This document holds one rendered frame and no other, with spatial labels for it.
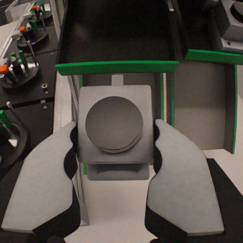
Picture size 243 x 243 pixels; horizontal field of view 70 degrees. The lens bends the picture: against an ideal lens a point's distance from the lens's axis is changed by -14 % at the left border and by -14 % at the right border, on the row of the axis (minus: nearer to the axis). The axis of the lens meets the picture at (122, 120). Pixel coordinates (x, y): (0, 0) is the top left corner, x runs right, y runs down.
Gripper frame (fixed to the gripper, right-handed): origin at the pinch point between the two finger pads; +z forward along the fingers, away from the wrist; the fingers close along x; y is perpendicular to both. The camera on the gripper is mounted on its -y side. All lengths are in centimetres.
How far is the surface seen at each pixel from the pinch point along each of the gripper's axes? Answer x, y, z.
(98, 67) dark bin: -2.2, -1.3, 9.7
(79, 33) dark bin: -4.9, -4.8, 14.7
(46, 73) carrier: -24, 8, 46
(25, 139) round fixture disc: -21.5, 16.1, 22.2
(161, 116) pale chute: 6.0, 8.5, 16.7
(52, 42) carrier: -27, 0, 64
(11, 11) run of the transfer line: -80, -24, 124
